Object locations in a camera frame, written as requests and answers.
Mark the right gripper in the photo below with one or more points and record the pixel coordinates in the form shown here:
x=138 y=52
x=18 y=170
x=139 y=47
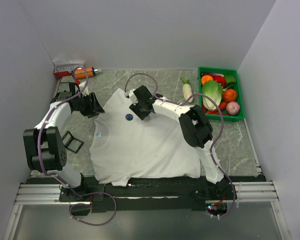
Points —
x=134 y=108

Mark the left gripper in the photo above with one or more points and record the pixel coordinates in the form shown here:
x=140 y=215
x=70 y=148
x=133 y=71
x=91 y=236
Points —
x=96 y=107

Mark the blue round brooch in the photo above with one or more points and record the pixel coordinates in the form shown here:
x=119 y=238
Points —
x=129 y=117

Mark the white t-shirt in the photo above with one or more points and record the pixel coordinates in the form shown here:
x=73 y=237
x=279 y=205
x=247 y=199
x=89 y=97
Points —
x=152 y=148

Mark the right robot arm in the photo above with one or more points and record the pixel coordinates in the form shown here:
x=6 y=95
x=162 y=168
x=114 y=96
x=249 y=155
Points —
x=195 y=127

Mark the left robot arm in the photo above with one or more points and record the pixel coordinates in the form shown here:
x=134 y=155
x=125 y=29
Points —
x=44 y=147

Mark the orange tube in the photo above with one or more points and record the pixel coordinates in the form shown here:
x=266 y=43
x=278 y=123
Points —
x=82 y=73

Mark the white toy radish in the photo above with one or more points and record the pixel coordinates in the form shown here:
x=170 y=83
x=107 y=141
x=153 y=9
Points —
x=186 y=89

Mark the red white box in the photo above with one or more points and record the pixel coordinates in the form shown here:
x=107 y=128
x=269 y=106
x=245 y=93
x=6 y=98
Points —
x=65 y=70

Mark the red toy chili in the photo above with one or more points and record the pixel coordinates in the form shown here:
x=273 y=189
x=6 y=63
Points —
x=215 y=113

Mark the orange toy fruit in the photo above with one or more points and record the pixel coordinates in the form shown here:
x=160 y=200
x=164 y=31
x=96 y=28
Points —
x=205 y=78

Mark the toy napa cabbage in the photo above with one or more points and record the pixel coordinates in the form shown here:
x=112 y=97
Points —
x=214 y=91

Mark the toy carrot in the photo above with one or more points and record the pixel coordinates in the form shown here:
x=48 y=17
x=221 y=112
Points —
x=222 y=105

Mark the red toy pepper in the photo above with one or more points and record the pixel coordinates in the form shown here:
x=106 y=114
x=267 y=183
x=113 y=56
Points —
x=220 y=79

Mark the orange toy pumpkin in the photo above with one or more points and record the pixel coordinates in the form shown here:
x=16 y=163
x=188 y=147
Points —
x=230 y=95

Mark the pink toy onion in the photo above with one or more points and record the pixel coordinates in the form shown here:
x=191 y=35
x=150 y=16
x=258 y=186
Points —
x=233 y=108

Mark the green toy pepper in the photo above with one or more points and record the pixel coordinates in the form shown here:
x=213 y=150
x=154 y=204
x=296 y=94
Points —
x=230 y=80

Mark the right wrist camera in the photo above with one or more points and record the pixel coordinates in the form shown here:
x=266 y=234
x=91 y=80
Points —
x=131 y=95

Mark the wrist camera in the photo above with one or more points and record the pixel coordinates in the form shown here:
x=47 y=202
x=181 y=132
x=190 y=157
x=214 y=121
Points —
x=131 y=95
x=80 y=87

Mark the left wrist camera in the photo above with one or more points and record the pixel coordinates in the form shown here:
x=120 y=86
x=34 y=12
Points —
x=80 y=87

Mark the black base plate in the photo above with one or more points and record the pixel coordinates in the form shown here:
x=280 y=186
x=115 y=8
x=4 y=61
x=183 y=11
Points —
x=145 y=194

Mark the aluminium rail frame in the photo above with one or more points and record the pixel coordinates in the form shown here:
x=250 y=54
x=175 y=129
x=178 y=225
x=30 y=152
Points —
x=38 y=214

